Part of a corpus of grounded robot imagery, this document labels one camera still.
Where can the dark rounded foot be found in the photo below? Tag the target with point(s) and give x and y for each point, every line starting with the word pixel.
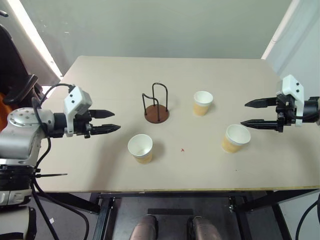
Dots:
pixel 203 228
pixel 143 228

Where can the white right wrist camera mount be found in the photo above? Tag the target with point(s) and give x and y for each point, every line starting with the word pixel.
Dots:
pixel 293 97

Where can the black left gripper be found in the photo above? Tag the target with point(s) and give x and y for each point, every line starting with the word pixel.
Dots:
pixel 83 122

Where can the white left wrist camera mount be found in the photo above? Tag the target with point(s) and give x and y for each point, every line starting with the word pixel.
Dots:
pixel 75 102

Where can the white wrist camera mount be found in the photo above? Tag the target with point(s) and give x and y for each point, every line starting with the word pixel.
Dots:
pixel 75 102
pixel 293 97

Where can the dark rounded left foot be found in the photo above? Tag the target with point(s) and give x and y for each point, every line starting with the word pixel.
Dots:
pixel 143 228

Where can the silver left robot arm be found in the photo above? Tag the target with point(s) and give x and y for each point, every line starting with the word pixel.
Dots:
pixel 17 135

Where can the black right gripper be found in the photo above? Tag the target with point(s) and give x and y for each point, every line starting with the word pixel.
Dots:
pixel 285 112

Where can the dark rounded right foot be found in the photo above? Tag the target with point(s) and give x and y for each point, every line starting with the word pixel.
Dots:
pixel 203 228

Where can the yellow paper cup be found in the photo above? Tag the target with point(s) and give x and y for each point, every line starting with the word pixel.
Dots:
pixel 141 150
pixel 203 103
pixel 235 140

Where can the black metal table frame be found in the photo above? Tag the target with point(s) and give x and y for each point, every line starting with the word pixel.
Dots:
pixel 105 207

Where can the black office chair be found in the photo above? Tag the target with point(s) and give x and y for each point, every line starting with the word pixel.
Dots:
pixel 15 75

